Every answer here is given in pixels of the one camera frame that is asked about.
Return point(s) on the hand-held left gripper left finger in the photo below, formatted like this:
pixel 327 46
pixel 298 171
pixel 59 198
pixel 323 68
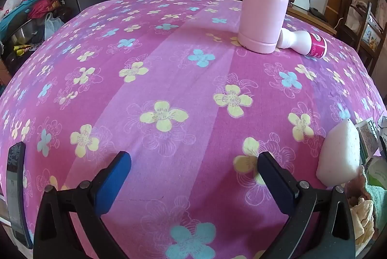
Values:
pixel 113 177

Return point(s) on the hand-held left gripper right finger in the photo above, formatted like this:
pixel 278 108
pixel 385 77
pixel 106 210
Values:
pixel 273 177

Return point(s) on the white foam sponge block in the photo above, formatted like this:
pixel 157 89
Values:
pixel 338 153

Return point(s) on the black flat object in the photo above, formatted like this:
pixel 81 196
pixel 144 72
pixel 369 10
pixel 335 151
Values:
pixel 15 186

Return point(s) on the torn white paper box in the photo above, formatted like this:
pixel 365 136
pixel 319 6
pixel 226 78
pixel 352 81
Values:
pixel 367 138

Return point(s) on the pink floral tablecloth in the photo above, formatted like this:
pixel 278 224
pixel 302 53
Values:
pixel 181 95

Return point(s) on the small white bottle pink label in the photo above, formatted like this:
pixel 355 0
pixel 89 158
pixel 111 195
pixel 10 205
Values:
pixel 302 41

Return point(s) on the white plastic bag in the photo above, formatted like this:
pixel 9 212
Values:
pixel 52 24

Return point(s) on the pink water bottle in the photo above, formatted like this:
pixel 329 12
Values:
pixel 263 11

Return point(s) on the metal basin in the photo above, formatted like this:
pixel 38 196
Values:
pixel 25 32

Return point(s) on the small black case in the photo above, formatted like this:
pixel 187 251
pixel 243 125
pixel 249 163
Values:
pixel 318 13

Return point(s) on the box with cartoon print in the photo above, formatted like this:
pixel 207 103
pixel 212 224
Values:
pixel 373 33

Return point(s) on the dark wooden chair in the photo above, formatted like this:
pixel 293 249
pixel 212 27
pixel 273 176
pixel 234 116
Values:
pixel 356 23

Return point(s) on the teal cloth bag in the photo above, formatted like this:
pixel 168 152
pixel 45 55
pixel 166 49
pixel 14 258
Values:
pixel 21 12

